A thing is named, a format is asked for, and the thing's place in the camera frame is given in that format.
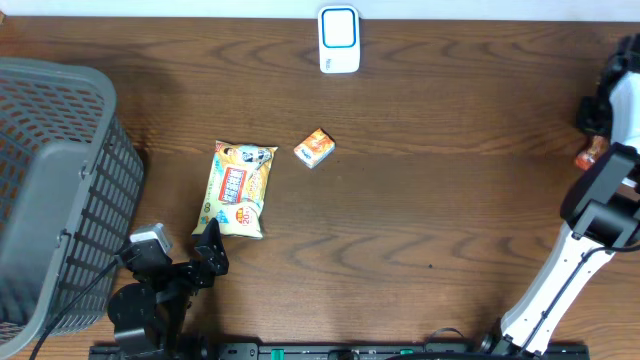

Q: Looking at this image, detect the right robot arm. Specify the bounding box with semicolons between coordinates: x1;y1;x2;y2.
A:
477;35;639;359

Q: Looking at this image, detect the grey plastic basket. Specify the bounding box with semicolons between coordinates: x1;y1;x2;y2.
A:
1;57;144;358

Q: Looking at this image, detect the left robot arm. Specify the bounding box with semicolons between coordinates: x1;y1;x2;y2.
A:
107;220;229;359

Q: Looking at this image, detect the red chocolate bar wrapper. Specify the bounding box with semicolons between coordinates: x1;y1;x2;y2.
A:
574;135;610;171

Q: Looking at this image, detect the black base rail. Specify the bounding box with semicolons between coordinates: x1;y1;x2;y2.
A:
88;340;591;360

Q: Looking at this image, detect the small orange box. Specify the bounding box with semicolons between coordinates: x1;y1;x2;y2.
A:
294;128;336;169

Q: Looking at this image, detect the black left camera cable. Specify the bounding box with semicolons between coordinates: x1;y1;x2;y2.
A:
27;254;124;360

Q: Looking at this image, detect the white barcode scanner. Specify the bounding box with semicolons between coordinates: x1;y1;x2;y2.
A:
317;5;361;74

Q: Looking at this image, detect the yellow snack bag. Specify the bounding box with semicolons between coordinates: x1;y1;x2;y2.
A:
192;140;278;239

